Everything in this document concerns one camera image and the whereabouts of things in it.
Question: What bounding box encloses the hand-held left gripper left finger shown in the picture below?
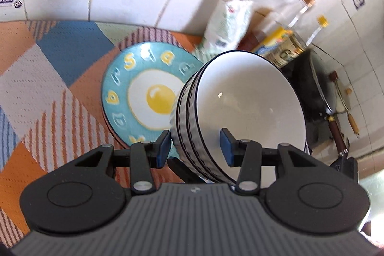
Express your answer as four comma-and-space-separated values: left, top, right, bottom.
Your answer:
73, 130, 172, 194

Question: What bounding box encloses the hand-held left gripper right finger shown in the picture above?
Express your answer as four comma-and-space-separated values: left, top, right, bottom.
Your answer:
219, 128, 313, 194

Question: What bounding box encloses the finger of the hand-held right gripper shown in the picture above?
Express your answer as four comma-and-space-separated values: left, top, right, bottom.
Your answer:
167, 158, 208, 184

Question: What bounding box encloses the white black-rimmed ceramic bowl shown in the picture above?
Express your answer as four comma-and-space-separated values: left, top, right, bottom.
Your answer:
169, 70, 217, 181
193, 50, 307, 185
184, 64, 240, 185

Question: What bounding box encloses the teal fried egg print plate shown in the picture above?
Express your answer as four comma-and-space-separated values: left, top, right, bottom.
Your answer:
101, 42, 205, 147

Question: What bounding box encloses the yellow labelled oil bottle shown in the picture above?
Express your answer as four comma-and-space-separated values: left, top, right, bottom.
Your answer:
254, 27, 310, 68

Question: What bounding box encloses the white green plastic packet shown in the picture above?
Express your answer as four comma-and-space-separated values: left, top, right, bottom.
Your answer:
196, 0, 253, 56

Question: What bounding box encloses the colourful patterned table mat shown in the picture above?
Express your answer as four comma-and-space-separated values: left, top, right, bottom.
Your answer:
0, 19, 207, 247

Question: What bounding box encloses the clear bottle with yellow cap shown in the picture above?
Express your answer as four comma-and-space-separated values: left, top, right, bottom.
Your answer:
305, 14, 330, 48

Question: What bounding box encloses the clear glass bottle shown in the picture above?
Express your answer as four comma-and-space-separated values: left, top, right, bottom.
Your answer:
240, 0, 299, 50

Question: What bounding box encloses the clear bottle with cork cap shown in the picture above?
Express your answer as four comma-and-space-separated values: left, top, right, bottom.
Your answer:
286, 0, 316, 32

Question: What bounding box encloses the wooden-handled spatula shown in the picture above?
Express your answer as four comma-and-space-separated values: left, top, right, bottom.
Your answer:
328, 71, 361, 140

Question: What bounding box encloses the black wok with wooden handle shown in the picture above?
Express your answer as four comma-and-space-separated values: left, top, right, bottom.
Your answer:
287, 50, 350, 156

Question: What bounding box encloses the black white wall sticker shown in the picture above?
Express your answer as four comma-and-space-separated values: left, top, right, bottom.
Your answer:
0, 0, 23, 9

